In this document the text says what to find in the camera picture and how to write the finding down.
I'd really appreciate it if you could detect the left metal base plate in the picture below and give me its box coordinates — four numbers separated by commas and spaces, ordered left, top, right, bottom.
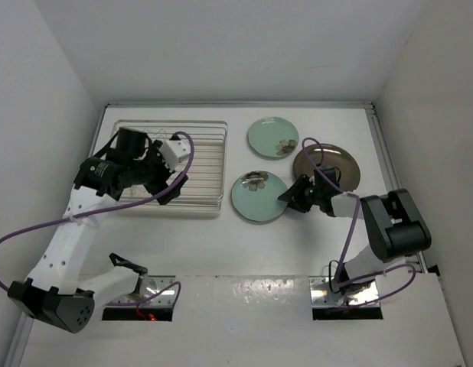
107, 275, 180, 308

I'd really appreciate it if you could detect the wire dish rack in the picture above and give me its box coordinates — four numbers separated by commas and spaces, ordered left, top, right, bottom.
112, 120, 227, 216

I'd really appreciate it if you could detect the teal flower plate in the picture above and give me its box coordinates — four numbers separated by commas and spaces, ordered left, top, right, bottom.
247, 116, 299, 159
230, 171, 288, 222

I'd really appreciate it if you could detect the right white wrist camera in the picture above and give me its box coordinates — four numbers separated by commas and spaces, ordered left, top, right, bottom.
331, 192, 364, 219

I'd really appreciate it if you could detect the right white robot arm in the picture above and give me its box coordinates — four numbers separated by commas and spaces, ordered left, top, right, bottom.
278, 167, 432, 310

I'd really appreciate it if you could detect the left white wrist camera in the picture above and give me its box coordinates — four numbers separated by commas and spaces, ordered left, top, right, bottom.
159, 140, 191, 171

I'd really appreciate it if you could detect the aluminium frame rail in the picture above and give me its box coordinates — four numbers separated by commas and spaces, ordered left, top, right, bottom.
368, 102, 429, 272

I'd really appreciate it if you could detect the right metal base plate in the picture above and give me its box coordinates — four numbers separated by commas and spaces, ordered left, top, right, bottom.
308, 276, 379, 309

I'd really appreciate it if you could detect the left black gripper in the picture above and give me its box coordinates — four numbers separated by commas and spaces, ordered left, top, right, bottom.
129, 140, 187, 204

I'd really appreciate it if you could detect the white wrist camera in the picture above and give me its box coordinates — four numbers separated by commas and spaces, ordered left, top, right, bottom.
159, 140, 191, 171
331, 192, 364, 219

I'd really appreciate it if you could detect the brown speckled plate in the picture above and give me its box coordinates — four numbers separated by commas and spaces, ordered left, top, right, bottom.
292, 143, 360, 191

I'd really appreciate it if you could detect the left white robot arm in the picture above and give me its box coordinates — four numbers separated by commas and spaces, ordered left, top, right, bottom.
7, 128, 194, 333

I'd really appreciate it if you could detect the metal base plate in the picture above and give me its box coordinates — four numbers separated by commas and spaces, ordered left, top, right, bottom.
308, 276, 379, 309
107, 275, 180, 308

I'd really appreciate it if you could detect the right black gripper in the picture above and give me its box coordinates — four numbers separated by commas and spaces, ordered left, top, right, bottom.
279, 175, 323, 213

